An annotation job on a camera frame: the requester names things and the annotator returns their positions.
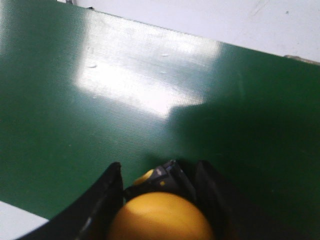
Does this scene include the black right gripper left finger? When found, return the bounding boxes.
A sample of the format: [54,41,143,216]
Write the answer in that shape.
[21,162,124,240]

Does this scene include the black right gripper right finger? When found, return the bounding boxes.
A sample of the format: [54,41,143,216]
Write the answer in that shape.
[194,160,310,240]

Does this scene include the green conveyor belt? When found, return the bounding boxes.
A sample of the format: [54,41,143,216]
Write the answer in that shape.
[0,0,320,238]

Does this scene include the yellow mushroom push button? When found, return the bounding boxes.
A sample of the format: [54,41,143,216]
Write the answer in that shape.
[106,160,217,240]

